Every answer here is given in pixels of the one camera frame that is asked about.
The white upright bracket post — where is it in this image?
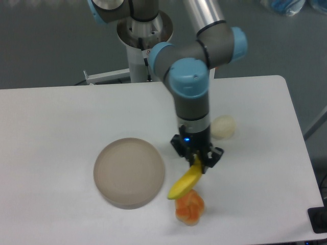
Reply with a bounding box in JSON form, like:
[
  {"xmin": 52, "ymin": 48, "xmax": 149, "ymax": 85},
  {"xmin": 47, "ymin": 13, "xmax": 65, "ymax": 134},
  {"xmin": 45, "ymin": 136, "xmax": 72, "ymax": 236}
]
[{"xmin": 209, "ymin": 68, "xmax": 216, "ymax": 80}]

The white garlic bulb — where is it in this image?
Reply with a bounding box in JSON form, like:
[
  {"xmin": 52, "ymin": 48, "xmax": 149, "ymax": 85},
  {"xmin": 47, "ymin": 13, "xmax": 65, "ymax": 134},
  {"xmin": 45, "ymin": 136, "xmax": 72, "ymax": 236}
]
[{"xmin": 211, "ymin": 115, "xmax": 236, "ymax": 139}]

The white metal frame bracket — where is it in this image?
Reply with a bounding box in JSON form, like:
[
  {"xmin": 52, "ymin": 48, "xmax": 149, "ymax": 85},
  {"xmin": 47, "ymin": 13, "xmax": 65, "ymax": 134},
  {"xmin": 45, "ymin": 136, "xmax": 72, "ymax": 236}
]
[{"xmin": 83, "ymin": 68, "xmax": 130, "ymax": 85}]

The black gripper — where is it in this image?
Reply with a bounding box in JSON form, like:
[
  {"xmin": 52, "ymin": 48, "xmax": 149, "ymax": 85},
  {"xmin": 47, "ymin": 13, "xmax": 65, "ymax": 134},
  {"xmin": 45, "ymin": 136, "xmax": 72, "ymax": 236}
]
[{"xmin": 170, "ymin": 125, "xmax": 224, "ymax": 174}]

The black box at table edge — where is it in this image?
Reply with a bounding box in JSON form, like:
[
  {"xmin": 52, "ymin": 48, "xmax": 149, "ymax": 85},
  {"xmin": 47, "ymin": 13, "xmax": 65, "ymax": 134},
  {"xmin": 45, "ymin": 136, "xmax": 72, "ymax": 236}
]
[{"xmin": 308, "ymin": 207, "xmax": 326, "ymax": 234}]

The orange knotted bread roll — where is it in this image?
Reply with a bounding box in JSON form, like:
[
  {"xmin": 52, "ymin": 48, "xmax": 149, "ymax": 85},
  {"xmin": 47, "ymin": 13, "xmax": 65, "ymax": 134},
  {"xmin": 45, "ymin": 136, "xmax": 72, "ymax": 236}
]
[{"xmin": 175, "ymin": 189, "xmax": 205, "ymax": 226}]

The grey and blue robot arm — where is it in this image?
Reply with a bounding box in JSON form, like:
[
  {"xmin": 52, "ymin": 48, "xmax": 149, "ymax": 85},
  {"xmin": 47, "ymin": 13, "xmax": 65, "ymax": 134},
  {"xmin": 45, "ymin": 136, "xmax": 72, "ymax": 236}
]
[{"xmin": 88, "ymin": 1, "xmax": 248, "ymax": 172}]

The beige round plate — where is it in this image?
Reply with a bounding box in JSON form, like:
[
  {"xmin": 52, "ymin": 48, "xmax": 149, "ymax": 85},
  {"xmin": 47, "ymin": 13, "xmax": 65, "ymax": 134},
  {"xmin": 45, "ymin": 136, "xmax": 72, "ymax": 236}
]
[{"xmin": 93, "ymin": 138, "xmax": 165, "ymax": 209}]

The blue plastic bag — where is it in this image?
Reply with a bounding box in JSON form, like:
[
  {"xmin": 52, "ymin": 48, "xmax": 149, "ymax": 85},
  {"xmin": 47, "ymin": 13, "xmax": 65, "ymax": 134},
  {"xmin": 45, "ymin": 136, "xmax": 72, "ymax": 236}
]
[{"xmin": 260, "ymin": 0, "xmax": 306, "ymax": 17}]

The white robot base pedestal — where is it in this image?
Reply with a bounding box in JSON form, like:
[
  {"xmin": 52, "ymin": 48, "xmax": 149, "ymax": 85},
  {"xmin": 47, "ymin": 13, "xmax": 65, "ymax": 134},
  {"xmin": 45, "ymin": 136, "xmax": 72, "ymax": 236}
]
[{"xmin": 116, "ymin": 11, "xmax": 173, "ymax": 83}]

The yellow banana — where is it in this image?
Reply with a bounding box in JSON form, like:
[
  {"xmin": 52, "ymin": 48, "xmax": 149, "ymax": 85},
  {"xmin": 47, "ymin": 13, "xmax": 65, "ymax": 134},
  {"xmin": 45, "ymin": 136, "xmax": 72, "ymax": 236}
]
[{"xmin": 167, "ymin": 155, "xmax": 202, "ymax": 200}]

